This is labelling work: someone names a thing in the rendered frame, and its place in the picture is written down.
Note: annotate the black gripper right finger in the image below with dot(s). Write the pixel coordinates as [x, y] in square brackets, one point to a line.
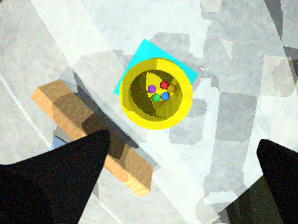
[280, 167]

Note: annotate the purple marble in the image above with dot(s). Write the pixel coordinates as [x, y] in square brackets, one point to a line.
[152, 88]

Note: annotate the tan rectangular bar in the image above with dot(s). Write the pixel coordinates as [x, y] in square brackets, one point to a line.
[76, 119]

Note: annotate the blue marble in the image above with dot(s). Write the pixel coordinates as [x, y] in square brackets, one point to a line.
[165, 96]

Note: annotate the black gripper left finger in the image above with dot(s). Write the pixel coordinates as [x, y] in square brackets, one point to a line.
[54, 187]

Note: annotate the olive yellow cup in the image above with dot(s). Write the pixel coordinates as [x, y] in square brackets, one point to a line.
[136, 101]

